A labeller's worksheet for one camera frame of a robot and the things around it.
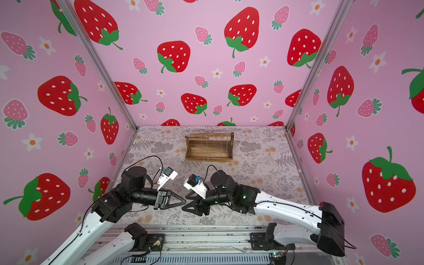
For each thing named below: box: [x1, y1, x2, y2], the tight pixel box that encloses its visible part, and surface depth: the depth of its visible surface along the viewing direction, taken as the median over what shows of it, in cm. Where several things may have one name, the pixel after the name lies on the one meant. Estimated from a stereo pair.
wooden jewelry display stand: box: [184, 131, 235, 163], surface depth 106 cm
